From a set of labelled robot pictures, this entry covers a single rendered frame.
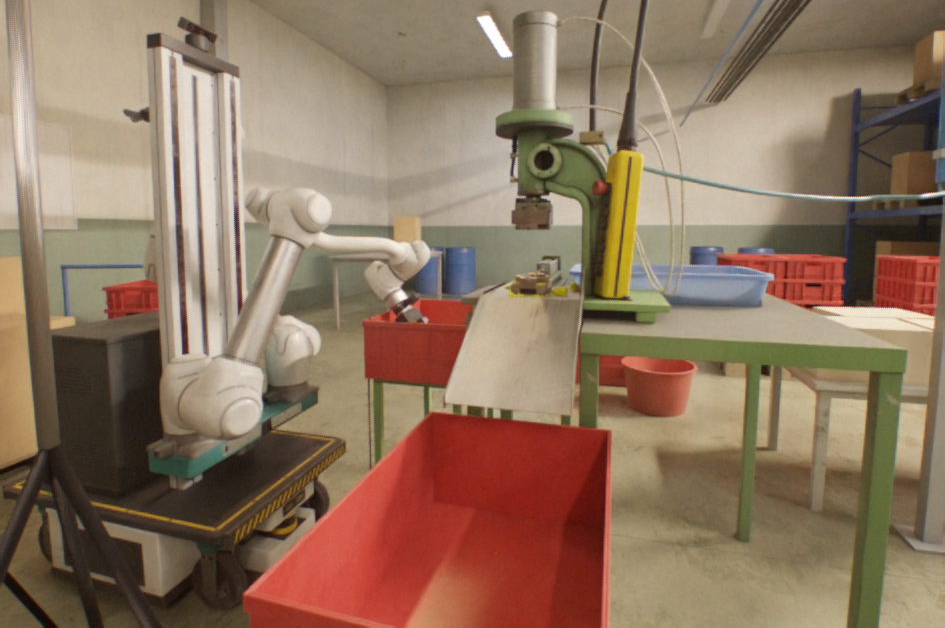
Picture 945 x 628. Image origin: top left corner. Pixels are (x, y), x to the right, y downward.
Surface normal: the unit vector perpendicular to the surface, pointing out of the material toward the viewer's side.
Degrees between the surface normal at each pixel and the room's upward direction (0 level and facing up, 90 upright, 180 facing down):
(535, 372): 30
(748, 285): 100
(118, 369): 90
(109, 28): 90
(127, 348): 90
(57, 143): 90
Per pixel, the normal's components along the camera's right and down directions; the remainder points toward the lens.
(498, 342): -0.14, -0.82
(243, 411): 0.76, 0.16
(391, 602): 0.00, -1.00
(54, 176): 0.96, 0.02
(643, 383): -0.66, 0.22
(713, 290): -0.26, 0.25
